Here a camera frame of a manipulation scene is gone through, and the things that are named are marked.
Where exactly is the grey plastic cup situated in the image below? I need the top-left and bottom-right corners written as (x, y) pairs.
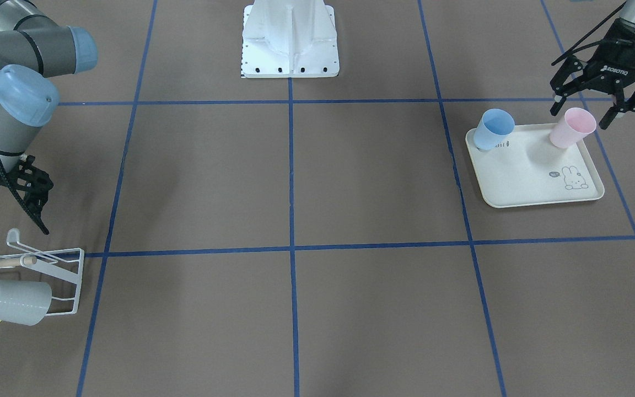
top-left (0, 280), bottom-right (52, 326)

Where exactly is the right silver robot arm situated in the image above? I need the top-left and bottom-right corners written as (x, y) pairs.
top-left (0, 1), bottom-right (99, 211)

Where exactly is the white cup drying rack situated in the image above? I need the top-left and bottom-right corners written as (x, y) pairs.
top-left (0, 228), bottom-right (85, 316)

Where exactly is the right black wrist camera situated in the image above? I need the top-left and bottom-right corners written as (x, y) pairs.
top-left (6, 154), bottom-right (53, 229)

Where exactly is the white camera mast base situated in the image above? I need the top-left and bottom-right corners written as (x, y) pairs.
top-left (240, 1), bottom-right (340, 79)

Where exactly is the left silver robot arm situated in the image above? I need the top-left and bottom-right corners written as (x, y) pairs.
top-left (550, 1), bottom-right (635, 129)

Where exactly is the pink plastic cup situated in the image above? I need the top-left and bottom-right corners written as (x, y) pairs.
top-left (549, 108), bottom-right (597, 149)

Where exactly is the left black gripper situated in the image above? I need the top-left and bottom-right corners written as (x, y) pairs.
top-left (550, 19), bottom-right (635, 129)

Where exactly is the cream plastic tray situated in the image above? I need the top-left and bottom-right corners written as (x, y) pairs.
top-left (465, 124), bottom-right (605, 208)

